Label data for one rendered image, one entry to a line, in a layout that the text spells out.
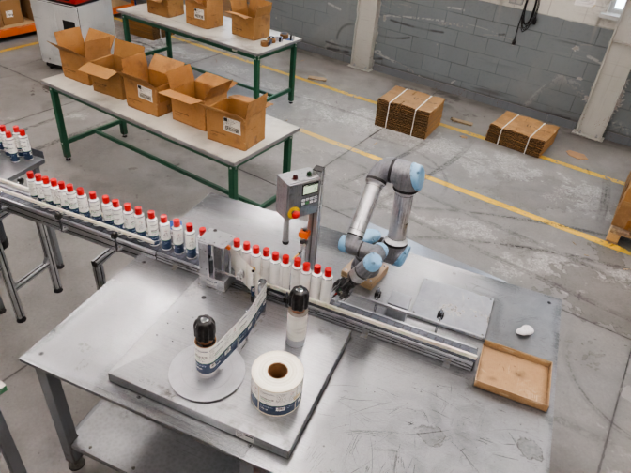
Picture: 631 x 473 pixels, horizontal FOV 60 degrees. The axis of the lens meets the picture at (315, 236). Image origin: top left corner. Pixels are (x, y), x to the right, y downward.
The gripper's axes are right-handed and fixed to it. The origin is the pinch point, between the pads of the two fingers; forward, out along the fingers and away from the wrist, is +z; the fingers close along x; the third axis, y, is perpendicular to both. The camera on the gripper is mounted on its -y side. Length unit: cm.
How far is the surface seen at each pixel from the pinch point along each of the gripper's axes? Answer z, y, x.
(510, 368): -33, -4, 78
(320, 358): 0.7, 33.4, 9.6
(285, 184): -33, 1, -50
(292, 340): 4.0, 32.6, -4.4
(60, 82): 170, -160, -266
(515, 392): -35, 9, 82
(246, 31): 128, -366, -210
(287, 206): -24.5, 1.1, -43.0
